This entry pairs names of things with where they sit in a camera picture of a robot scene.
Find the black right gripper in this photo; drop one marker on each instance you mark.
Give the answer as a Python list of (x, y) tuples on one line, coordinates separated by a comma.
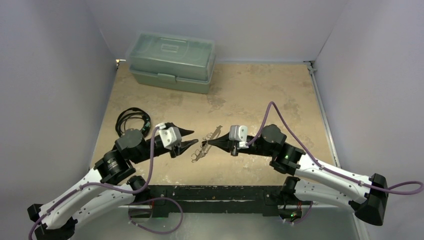
[(233, 147)]

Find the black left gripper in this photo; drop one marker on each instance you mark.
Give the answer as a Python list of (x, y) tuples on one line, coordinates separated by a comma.
[(182, 147)]

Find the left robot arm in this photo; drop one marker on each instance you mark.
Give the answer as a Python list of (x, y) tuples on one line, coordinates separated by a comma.
[(120, 177)]

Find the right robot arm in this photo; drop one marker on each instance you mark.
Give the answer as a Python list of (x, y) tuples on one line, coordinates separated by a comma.
[(308, 180)]

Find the green plastic toolbox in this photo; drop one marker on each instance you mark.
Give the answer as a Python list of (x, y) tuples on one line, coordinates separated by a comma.
[(172, 61)]

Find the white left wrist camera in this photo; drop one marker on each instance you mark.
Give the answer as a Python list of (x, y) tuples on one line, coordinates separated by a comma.
[(169, 134)]

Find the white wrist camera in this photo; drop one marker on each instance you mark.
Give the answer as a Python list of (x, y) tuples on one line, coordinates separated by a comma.
[(239, 133), (169, 134)]

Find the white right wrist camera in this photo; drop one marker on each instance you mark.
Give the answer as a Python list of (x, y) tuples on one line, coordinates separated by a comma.
[(239, 133)]

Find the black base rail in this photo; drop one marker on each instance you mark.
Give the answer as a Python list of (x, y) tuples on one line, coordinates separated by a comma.
[(267, 200)]

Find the aluminium frame rail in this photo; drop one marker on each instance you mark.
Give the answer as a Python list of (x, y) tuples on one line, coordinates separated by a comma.
[(359, 225)]

